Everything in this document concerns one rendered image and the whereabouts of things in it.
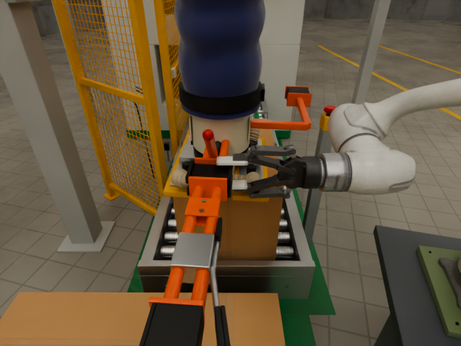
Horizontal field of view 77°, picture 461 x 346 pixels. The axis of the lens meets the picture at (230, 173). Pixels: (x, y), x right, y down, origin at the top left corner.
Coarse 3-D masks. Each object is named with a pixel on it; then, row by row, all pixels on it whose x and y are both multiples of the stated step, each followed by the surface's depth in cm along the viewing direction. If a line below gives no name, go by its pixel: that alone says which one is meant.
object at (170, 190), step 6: (186, 138) 104; (186, 144) 100; (192, 144) 96; (180, 150) 97; (180, 162) 90; (186, 162) 86; (174, 168) 88; (186, 168) 85; (168, 180) 84; (168, 186) 81; (174, 186) 81; (168, 192) 79; (174, 192) 79; (180, 192) 79; (186, 192) 79
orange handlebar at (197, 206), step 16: (304, 112) 94; (272, 128) 88; (288, 128) 88; (304, 128) 88; (224, 144) 76; (192, 208) 55; (208, 208) 55; (192, 224) 53; (208, 224) 52; (176, 272) 44; (208, 272) 45; (176, 288) 42
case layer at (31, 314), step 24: (24, 312) 105; (48, 312) 105; (72, 312) 105; (96, 312) 105; (120, 312) 105; (144, 312) 105; (240, 312) 105; (264, 312) 105; (0, 336) 98; (24, 336) 98; (48, 336) 98; (72, 336) 98; (96, 336) 98; (120, 336) 98; (240, 336) 98; (264, 336) 98
